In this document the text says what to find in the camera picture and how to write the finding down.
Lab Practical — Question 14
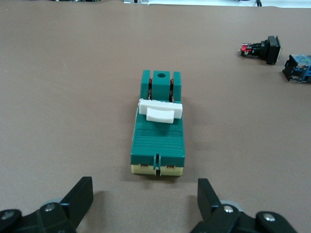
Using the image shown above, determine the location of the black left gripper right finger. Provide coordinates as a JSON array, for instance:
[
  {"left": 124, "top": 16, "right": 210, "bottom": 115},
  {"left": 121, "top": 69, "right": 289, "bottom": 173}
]
[{"left": 191, "top": 178, "right": 298, "bottom": 233}]

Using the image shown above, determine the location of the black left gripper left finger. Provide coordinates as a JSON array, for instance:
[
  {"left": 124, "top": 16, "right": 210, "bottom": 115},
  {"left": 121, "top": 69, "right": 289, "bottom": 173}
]
[{"left": 0, "top": 176, "right": 94, "bottom": 233}]

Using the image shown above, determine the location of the green load switch white handle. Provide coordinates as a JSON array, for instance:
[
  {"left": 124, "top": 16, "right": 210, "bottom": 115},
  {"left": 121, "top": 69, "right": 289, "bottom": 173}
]
[{"left": 130, "top": 69, "right": 186, "bottom": 177}]

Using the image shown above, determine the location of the green button blue contact block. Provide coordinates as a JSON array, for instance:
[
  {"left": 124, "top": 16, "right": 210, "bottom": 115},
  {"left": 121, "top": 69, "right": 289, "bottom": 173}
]
[{"left": 281, "top": 53, "right": 311, "bottom": 84}]

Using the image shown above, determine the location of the black square button red block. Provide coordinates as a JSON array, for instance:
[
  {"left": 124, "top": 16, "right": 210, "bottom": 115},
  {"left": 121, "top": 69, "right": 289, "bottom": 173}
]
[{"left": 238, "top": 35, "right": 282, "bottom": 66}]

